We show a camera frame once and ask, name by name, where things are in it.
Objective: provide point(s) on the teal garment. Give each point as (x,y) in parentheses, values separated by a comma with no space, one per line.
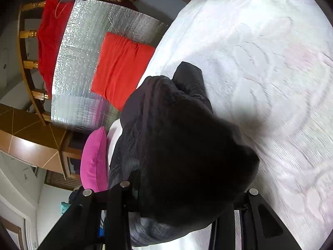
(65,207)

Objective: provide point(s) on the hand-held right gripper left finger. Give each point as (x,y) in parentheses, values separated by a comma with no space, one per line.
(117,208)

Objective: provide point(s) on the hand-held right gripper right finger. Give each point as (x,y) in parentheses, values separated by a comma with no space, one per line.
(249,213)

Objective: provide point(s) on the black garment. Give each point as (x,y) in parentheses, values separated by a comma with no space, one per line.
(182,148)

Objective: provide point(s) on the folded orange-red cloth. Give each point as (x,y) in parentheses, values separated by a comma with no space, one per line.
(119,67)

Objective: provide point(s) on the red cloth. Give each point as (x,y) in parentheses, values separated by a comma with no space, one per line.
(49,36)

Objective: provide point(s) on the white fluffy blanket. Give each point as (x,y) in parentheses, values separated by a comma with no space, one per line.
(260,57)

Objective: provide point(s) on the pink pillow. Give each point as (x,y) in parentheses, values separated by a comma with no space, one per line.
(95,158)

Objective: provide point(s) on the silver foil mat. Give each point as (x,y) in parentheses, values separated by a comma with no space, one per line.
(83,44)

